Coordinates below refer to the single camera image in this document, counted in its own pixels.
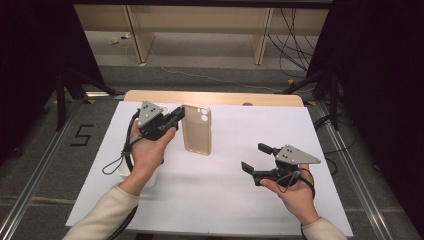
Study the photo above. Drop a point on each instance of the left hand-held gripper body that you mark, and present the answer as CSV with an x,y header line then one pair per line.
x,y
148,115

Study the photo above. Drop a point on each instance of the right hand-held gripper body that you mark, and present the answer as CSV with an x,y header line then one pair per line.
x,y
293,156

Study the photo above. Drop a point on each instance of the beige phone case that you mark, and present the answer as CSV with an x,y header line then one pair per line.
x,y
196,133

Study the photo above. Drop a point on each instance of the white plastic storage bin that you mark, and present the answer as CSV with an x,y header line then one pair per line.
x,y
123,171

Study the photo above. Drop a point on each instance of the person's left hand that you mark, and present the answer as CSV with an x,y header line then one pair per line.
x,y
148,155

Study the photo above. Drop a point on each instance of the person's right hand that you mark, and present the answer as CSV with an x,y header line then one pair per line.
x,y
298,196

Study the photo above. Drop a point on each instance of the white table cover board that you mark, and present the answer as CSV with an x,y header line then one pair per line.
x,y
240,186

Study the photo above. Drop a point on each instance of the black tripod stand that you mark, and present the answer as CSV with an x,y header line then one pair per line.
x,y
334,100
60,100

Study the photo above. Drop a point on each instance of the small white floor object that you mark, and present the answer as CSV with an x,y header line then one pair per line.
x,y
114,41

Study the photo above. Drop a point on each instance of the small black white plug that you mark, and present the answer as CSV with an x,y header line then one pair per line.
x,y
126,35

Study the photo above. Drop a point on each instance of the black curtain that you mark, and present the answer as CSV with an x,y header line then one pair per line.
x,y
383,66
26,50

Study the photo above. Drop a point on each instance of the short aluminium floor rail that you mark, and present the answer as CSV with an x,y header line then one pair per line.
x,y
103,95

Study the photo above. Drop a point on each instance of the long aluminium floor rail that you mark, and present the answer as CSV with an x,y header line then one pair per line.
x,y
33,176
353,180

